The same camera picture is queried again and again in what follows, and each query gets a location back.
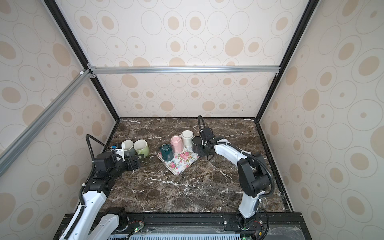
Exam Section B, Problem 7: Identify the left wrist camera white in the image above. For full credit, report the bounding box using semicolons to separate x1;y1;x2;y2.
112;143;125;162

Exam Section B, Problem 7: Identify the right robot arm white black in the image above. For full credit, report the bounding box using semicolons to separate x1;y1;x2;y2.
197;127;275;229

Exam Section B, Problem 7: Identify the dark teal mug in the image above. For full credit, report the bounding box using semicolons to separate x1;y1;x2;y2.
160;144;174;162

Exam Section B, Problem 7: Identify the horizontal aluminium bar back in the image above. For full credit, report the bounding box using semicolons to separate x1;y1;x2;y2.
91;66;280;74

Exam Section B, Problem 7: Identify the black mug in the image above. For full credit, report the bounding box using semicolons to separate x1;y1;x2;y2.
192;136;202;154

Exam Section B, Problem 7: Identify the diagonal aluminium bar left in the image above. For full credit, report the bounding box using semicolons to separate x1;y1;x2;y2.
1;70;91;175

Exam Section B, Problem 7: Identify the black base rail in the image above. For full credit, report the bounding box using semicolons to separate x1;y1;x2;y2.
53;211;313;240

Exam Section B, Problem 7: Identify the pink faceted mug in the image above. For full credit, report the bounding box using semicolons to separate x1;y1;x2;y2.
171;136;184;155

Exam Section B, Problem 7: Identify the light green mug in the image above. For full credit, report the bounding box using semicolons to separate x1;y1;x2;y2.
134;140;150;157

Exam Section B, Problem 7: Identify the floral rectangular tray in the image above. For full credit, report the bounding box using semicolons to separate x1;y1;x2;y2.
157;147;200;176

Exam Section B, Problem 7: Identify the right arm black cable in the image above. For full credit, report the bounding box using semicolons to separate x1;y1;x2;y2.
197;114;275;199

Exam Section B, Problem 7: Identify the grey mug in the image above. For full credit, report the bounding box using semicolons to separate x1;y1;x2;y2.
122;140;136;158

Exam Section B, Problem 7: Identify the white mug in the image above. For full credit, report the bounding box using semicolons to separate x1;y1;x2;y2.
181;130;194;147

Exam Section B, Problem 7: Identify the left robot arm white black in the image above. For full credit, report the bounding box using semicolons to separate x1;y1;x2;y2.
60;151;144;240

